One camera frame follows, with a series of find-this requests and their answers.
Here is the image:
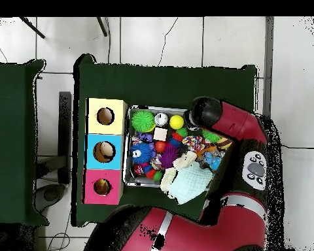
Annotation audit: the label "plain green spiky ball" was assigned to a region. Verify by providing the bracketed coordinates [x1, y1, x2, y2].
[130, 109, 156, 134]

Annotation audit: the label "purple spiky toy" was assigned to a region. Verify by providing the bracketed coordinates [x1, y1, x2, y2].
[159, 144, 181, 169]

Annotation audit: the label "wooden box three holes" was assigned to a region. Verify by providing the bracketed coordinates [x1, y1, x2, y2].
[83, 97, 128, 206]

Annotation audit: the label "dark blue spiky ball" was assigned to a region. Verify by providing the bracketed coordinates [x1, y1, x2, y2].
[130, 142, 154, 165]

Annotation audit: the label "colourful patterned cloth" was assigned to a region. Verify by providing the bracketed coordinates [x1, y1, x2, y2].
[182, 135, 206, 152]

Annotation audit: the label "small silver can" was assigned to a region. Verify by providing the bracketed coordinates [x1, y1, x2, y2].
[154, 112, 169, 127]

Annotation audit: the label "yellow ball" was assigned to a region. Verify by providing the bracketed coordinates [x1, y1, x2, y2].
[169, 114, 184, 130]

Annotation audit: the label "shallow wire mesh bin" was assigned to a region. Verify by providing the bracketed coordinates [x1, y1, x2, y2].
[123, 107, 236, 189]

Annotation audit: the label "blue globe ball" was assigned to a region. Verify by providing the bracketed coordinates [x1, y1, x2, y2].
[205, 152, 223, 171]

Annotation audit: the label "dark green side table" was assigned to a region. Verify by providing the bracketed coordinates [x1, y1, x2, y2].
[0, 59, 48, 226]

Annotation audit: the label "black flat panel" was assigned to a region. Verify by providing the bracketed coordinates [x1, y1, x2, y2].
[58, 91, 73, 185]

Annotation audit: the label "pale wooden cube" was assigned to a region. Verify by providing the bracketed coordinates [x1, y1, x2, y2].
[153, 127, 169, 142]

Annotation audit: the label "black tripod leg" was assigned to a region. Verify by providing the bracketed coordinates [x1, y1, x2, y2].
[96, 16, 108, 37]
[19, 16, 45, 39]

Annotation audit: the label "mint green cloth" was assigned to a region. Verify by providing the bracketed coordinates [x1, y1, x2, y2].
[167, 164, 215, 205]

